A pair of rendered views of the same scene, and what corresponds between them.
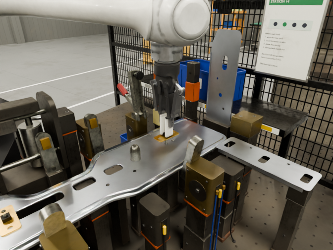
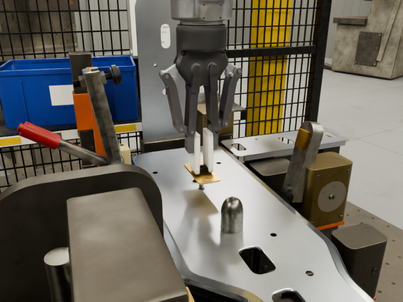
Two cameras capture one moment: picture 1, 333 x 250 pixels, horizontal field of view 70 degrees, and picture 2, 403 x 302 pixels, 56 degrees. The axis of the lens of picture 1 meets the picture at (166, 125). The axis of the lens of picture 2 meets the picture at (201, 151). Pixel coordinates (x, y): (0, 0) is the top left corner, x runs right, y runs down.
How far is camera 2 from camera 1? 72 cm
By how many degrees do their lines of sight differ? 61
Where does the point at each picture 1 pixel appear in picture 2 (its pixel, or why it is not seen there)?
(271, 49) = not seen: hidden behind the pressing
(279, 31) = not seen: outside the picture
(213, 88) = (150, 85)
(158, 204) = (361, 232)
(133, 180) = (304, 240)
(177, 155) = (245, 186)
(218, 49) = (149, 15)
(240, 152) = (263, 147)
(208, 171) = (335, 160)
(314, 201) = not seen: hidden behind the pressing
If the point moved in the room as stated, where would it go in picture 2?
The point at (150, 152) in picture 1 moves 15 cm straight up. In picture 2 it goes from (218, 207) to (220, 116)
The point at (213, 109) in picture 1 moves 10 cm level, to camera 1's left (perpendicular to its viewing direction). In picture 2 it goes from (156, 121) to (133, 135)
